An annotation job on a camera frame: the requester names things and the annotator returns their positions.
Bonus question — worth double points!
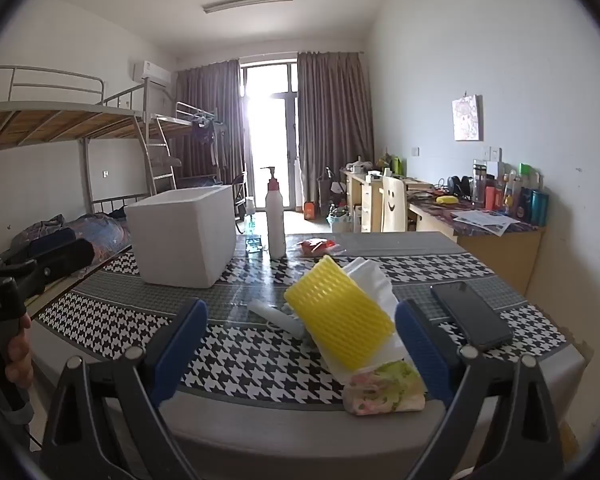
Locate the white air conditioner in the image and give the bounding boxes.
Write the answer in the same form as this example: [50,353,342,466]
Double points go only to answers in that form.
[132,60,172,87]

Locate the red snack packet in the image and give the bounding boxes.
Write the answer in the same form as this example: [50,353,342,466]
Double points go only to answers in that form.
[300,238,340,257]

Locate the brown curtain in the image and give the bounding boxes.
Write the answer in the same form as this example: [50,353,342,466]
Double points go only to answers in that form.
[174,59,246,201]
[296,51,376,213]

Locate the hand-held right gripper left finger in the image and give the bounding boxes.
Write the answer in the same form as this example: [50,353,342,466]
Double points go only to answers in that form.
[39,297,210,480]

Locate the white foam box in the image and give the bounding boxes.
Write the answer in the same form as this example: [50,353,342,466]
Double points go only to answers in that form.
[125,185,237,289]

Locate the grey metal bunk bed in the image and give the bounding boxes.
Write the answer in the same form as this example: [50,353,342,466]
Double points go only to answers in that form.
[0,65,177,241]
[152,101,231,196]

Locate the wooden desk with patterned cover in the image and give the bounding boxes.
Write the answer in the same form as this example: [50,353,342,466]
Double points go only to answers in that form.
[405,187,547,297]

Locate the black smartphone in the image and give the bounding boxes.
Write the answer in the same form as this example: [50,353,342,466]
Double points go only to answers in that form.
[430,281,515,352]

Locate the yellow foam net sleeve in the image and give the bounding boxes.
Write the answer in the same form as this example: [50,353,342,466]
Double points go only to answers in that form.
[285,255,397,372]

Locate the white pump lotion bottle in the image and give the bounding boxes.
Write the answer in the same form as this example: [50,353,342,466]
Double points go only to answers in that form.
[260,166,287,261]

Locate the white bucket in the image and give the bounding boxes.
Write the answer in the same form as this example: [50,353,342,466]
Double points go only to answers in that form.
[327,210,354,234]

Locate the blue quilt with orange stripes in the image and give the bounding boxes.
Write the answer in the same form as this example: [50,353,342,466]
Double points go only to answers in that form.
[65,212,132,257]

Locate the person's left hand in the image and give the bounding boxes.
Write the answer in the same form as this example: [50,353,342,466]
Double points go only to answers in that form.
[5,312,34,387]

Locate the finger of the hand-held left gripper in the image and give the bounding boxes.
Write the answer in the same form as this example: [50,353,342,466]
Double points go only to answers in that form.
[10,226,79,262]
[0,237,95,302]

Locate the wooden chair with smiley face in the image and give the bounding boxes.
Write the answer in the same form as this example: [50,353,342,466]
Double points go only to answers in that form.
[381,176,409,234]

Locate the light wooden desk with drawers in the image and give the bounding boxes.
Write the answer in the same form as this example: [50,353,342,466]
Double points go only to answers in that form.
[340,167,387,234]

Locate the glass balcony door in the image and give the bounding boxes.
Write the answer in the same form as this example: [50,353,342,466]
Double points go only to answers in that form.
[240,62,301,211]

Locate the row of toiletry bottles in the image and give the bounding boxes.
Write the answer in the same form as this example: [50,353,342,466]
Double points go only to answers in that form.
[472,159,551,227]

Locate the patterned cloth bundle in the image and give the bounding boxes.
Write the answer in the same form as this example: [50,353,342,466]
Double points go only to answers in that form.
[10,214,67,253]

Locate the cartoon wall picture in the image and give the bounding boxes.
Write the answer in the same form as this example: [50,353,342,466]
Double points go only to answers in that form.
[451,95,484,142]

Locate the dark blue checked quilt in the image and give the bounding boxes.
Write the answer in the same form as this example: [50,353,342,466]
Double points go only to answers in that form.
[172,172,222,189]

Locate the black bag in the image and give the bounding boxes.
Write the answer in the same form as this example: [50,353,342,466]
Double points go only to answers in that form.
[317,167,346,211]

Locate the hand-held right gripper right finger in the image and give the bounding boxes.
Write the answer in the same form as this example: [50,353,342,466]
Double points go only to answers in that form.
[394,298,566,480]

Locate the black folding chair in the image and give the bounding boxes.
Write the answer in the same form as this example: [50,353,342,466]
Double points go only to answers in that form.
[231,172,252,234]

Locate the dark hanging clothes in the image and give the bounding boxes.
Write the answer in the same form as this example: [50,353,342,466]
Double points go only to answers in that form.
[190,116,222,150]

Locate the floral cloth pouch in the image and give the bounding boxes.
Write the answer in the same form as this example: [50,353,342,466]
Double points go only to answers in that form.
[342,359,427,417]

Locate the ceiling light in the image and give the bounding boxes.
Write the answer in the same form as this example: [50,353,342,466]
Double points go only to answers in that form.
[202,0,295,15]

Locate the houndstooth tablecloth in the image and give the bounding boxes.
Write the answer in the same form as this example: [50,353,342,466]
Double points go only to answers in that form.
[32,232,581,406]

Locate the printed papers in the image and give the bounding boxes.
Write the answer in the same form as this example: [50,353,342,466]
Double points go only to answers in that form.
[451,209,521,237]

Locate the clear bottle with blue liquid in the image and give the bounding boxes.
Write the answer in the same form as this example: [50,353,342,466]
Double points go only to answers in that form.
[245,199,264,254]

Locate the white rolled sheet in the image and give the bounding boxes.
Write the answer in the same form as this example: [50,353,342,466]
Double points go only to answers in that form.
[247,299,307,339]

